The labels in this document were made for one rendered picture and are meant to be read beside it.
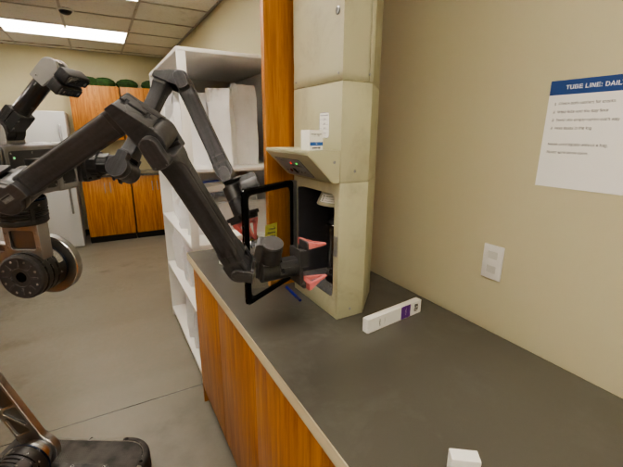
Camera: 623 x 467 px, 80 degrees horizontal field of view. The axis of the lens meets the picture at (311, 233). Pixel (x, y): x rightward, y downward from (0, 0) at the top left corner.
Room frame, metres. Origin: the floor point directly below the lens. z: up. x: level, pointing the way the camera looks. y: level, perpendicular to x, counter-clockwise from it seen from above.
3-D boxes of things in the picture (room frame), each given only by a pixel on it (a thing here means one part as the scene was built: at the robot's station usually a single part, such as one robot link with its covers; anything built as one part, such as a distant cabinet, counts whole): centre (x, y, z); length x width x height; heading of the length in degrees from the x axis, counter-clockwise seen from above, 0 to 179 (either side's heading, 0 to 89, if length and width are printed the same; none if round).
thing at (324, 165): (1.28, 0.04, 1.46); 0.32 x 0.12 x 0.10; 29
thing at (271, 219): (1.29, 0.15, 1.19); 0.30 x 0.01 x 0.40; 152
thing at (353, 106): (1.37, -0.12, 1.33); 0.32 x 0.25 x 0.77; 29
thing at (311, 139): (1.20, 0.00, 1.54); 0.05 x 0.05 x 0.06; 34
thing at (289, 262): (0.97, 0.06, 1.21); 0.07 x 0.07 x 0.10; 29
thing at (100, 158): (1.36, 0.76, 1.45); 0.09 x 0.08 x 0.12; 179
